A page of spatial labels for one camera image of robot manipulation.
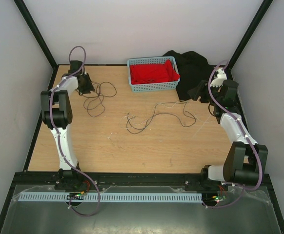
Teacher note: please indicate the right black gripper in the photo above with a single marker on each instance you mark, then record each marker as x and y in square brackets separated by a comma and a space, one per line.
[201, 89]

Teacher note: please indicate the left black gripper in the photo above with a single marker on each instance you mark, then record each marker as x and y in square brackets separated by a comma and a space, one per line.
[90, 87]

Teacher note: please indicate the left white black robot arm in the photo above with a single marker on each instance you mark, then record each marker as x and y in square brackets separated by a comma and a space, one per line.
[57, 115]

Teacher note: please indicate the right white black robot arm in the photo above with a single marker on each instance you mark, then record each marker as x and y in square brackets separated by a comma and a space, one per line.
[246, 159]

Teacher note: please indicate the light blue plastic basket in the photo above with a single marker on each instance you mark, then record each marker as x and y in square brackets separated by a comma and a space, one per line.
[152, 86]

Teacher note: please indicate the black cloth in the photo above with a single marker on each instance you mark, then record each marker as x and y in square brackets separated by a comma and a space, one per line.
[192, 68]

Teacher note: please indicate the red cloth in basket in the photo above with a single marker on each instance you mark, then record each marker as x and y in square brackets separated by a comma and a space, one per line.
[153, 73]

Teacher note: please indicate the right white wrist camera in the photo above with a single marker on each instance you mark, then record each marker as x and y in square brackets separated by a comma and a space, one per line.
[219, 78]

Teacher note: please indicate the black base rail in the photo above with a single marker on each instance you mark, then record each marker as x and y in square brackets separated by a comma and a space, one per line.
[188, 182]

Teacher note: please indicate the light blue slotted cable duct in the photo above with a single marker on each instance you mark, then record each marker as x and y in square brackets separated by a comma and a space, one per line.
[112, 197]

